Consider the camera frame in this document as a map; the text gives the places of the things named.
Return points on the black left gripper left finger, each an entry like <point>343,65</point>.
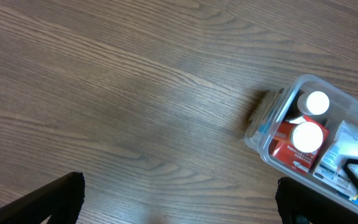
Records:
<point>59,202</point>

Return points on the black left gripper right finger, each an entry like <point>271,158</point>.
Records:
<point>299,204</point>

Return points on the red medicine box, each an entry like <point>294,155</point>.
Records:
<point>290,156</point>

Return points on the orange bottle white cap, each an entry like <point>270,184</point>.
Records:
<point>306,137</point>

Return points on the white medicine box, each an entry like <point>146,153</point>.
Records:
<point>330,168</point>

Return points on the black bottle white cap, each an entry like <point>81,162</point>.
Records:
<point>308,103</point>

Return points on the clear plastic container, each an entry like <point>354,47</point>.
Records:
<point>271,112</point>

